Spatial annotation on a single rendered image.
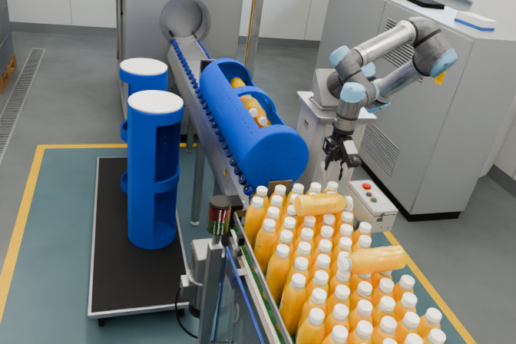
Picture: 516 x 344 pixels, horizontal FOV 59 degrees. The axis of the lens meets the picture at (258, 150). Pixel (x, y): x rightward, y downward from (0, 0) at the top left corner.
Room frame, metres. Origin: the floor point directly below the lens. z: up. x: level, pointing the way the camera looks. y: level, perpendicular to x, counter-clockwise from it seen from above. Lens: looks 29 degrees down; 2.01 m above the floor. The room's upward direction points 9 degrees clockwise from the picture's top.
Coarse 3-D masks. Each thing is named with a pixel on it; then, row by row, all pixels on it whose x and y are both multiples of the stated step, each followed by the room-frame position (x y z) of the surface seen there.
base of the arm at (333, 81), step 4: (332, 72) 2.18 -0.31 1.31; (336, 72) 2.15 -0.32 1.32; (332, 76) 2.14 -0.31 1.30; (336, 76) 2.12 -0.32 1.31; (328, 80) 2.15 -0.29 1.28; (332, 80) 2.12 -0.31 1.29; (336, 80) 2.10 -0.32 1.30; (340, 80) 2.08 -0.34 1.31; (328, 84) 2.13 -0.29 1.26; (332, 84) 2.11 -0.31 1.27; (336, 84) 2.10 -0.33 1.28; (340, 84) 2.08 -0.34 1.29; (328, 88) 2.13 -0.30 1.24; (332, 88) 2.12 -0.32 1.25; (336, 88) 2.11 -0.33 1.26; (340, 88) 2.09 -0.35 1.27; (332, 92) 2.11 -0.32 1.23; (336, 92) 2.10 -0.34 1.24; (340, 92) 2.09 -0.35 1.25; (336, 96) 2.11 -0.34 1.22
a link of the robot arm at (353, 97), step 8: (344, 88) 1.41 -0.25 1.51; (352, 88) 1.40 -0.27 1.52; (360, 88) 1.40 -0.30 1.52; (344, 96) 1.40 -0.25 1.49; (352, 96) 1.39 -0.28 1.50; (360, 96) 1.39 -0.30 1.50; (344, 104) 1.39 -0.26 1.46; (352, 104) 1.39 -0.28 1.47; (360, 104) 1.40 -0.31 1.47; (336, 112) 1.42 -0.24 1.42; (344, 112) 1.39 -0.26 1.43; (352, 112) 1.39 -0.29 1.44; (352, 120) 1.39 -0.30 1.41
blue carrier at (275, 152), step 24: (216, 72) 2.22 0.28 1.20; (240, 72) 2.42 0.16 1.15; (216, 96) 2.04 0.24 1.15; (240, 96) 1.94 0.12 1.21; (264, 96) 1.99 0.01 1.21; (216, 120) 1.97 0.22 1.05; (240, 120) 1.73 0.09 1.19; (240, 144) 1.61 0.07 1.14; (264, 144) 1.56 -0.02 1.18; (288, 144) 1.60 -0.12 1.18; (240, 168) 1.57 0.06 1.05; (264, 168) 1.57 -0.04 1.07; (288, 168) 1.61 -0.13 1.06
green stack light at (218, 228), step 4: (208, 220) 1.02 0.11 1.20; (212, 220) 1.01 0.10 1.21; (228, 220) 1.03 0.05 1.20; (208, 224) 1.02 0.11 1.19; (212, 224) 1.01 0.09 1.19; (216, 224) 1.01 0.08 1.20; (220, 224) 1.01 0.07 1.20; (224, 224) 1.01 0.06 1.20; (228, 224) 1.03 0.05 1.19; (208, 228) 1.02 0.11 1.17; (212, 228) 1.01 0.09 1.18; (216, 228) 1.01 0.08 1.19; (220, 228) 1.01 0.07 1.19; (224, 228) 1.02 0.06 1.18; (212, 232) 1.01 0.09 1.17; (216, 232) 1.01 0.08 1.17; (220, 232) 1.01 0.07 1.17; (224, 232) 1.02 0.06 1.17
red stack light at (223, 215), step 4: (208, 208) 1.03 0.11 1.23; (212, 208) 1.01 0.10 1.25; (228, 208) 1.02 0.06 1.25; (208, 212) 1.02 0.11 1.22; (212, 212) 1.01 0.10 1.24; (216, 212) 1.01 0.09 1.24; (220, 212) 1.01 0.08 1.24; (224, 212) 1.01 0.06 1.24; (228, 212) 1.02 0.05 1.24; (208, 216) 1.02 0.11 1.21; (212, 216) 1.01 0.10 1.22; (216, 216) 1.01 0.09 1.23; (220, 216) 1.01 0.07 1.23; (224, 216) 1.01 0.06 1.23; (228, 216) 1.02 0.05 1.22; (216, 220) 1.01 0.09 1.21; (220, 220) 1.01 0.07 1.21; (224, 220) 1.01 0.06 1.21
